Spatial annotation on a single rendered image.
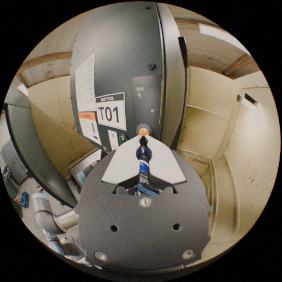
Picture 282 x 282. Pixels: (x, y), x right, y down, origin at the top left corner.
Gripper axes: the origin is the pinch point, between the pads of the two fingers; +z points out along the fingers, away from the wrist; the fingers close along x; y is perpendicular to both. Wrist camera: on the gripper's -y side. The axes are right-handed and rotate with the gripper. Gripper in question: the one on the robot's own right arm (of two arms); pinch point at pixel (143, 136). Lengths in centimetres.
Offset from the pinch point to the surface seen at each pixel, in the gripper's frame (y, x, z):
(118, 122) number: -0.7, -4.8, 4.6
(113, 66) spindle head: -12.1, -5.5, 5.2
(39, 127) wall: 1, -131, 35
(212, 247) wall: 58, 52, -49
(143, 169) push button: 8.1, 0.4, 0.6
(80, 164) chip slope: 90, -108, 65
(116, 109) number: -3.3, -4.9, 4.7
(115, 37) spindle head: -20.3, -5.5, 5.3
